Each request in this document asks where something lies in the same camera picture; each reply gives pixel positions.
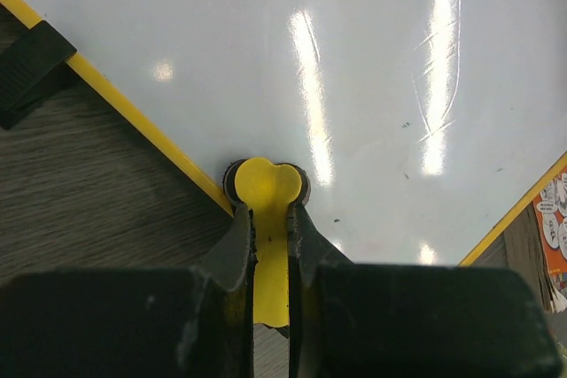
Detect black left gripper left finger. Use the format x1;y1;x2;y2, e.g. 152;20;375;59
1;206;255;377

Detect yellow round whiteboard eraser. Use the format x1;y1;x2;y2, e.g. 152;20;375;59
222;157;310;328

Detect black clip on whiteboard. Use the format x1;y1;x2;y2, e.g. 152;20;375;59
1;20;77;130

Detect yellow-framed whiteboard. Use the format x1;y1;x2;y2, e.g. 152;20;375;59
1;0;566;265

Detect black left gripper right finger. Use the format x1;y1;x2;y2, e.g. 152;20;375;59
287;204;563;377

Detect orange comic paperback book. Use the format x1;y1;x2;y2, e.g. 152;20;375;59
504;165;567;313

